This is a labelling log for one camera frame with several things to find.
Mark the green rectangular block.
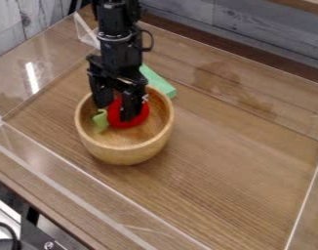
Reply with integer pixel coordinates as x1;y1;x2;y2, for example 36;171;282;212
139;64;178;99

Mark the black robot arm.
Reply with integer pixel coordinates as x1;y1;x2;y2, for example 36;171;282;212
86;0;153;123

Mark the red plush tomato toy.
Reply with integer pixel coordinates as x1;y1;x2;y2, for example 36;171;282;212
91;96;151;133

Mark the wooden bowl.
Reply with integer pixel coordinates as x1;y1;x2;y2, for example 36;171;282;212
75;86;175;165

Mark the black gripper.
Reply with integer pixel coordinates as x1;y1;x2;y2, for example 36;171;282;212
86;30;148;122

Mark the black cable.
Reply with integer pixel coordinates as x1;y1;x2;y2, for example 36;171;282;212
0;221;24;250

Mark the black table leg bracket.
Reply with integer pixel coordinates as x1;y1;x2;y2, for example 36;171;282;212
20;206;68;250

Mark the clear acrylic corner bracket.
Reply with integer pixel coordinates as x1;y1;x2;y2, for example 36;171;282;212
74;13;100;49

